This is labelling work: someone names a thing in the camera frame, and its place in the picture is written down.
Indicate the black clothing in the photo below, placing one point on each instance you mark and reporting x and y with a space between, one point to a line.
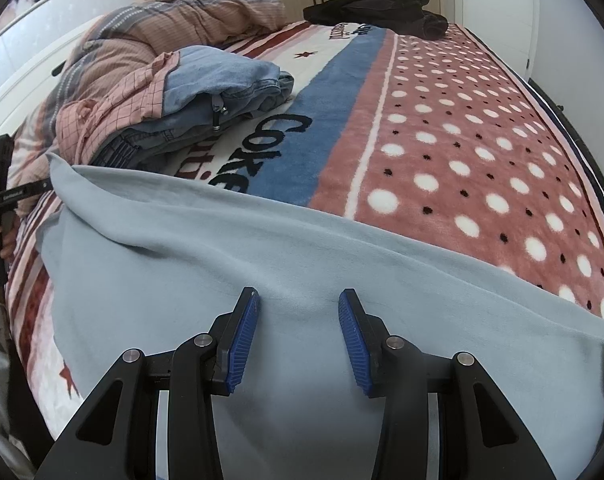
371 10

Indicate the printed dotted striped blanket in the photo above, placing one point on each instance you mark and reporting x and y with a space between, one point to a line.
431 135

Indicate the person's left hand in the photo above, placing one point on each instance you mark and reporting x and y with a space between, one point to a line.
8 249

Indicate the white headboard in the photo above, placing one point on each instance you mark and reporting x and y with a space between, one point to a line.
22 75

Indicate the light blue pants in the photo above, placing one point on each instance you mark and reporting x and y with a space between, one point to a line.
307 260

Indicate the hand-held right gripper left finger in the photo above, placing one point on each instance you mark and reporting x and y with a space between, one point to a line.
242 350

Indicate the pink striped quilt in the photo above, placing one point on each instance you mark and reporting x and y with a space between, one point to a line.
132 35

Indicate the white door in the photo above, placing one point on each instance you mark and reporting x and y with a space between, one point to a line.
496 10

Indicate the pink checked shirt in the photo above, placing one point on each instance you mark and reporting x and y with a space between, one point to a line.
132 95

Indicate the framed wall picture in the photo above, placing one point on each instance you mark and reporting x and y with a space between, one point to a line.
22 5

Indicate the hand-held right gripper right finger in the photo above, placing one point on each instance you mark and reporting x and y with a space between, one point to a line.
354 350

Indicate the blue denim jeans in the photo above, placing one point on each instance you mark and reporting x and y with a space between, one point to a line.
222 70

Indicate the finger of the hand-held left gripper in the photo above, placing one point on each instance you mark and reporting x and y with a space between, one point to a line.
29 191

